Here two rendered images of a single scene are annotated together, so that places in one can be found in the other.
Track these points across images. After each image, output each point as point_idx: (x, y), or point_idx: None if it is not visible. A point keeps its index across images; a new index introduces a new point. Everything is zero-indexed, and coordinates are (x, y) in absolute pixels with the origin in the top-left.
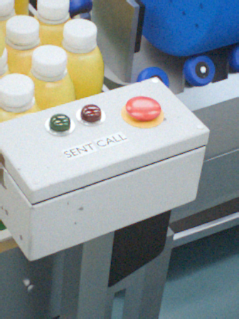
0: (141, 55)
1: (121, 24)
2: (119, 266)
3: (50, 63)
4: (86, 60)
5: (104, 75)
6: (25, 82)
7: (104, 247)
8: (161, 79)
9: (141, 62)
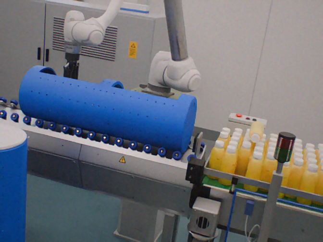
0: (185, 155)
1: (200, 141)
2: None
3: (240, 128)
4: None
5: (202, 155)
6: (248, 129)
7: None
8: None
9: (188, 155)
